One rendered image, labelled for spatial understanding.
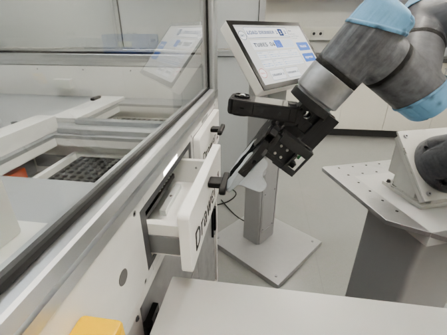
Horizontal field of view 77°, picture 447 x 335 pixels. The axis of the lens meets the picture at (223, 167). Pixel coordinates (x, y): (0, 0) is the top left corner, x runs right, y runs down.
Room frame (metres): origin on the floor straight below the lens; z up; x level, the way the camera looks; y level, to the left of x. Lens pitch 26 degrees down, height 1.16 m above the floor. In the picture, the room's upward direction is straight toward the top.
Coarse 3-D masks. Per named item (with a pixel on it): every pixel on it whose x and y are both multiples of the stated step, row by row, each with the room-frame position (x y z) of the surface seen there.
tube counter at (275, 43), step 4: (268, 40) 1.30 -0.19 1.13; (272, 40) 1.32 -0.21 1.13; (276, 40) 1.34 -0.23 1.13; (280, 40) 1.36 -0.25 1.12; (284, 40) 1.39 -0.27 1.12; (288, 40) 1.41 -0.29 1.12; (272, 44) 1.30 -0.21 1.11; (276, 44) 1.32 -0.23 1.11; (280, 44) 1.34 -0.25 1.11; (284, 44) 1.36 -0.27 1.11; (288, 44) 1.39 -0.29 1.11; (292, 44) 1.41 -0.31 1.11; (272, 48) 1.28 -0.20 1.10; (276, 48) 1.30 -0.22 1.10
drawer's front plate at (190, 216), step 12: (216, 144) 0.61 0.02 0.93; (216, 156) 0.56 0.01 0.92; (204, 168) 0.48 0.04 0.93; (216, 168) 0.55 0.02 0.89; (204, 180) 0.44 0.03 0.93; (192, 192) 0.39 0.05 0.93; (204, 192) 0.43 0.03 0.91; (216, 192) 0.55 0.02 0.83; (192, 204) 0.36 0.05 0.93; (204, 204) 0.43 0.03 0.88; (180, 216) 0.33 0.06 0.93; (192, 216) 0.35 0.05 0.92; (180, 228) 0.33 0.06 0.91; (192, 228) 0.34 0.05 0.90; (204, 228) 0.42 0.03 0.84; (180, 240) 0.33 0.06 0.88; (192, 240) 0.34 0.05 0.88; (180, 252) 0.33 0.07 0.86; (192, 252) 0.33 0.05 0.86; (192, 264) 0.33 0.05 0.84
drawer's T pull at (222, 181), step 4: (224, 172) 0.50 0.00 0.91; (228, 172) 0.50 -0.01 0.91; (224, 176) 0.48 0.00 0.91; (228, 176) 0.48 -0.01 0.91; (212, 180) 0.47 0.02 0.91; (216, 180) 0.47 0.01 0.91; (220, 180) 0.47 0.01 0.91; (224, 180) 0.46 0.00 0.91; (208, 184) 0.46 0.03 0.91; (212, 184) 0.46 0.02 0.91; (216, 184) 0.45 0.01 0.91; (220, 184) 0.45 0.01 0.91; (224, 184) 0.45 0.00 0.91; (220, 188) 0.43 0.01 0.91; (224, 188) 0.43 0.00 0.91; (220, 192) 0.43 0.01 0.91; (224, 192) 0.43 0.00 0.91
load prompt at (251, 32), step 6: (246, 30) 1.25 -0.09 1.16; (252, 30) 1.28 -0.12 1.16; (258, 30) 1.30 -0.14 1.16; (264, 30) 1.33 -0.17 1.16; (270, 30) 1.36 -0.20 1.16; (276, 30) 1.40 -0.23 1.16; (282, 30) 1.43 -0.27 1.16; (252, 36) 1.25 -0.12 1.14; (258, 36) 1.28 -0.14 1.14; (264, 36) 1.30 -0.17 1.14; (270, 36) 1.33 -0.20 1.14; (276, 36) 1.36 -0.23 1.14; (282, 36) 1.40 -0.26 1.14; (288, 36) 1.43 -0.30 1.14
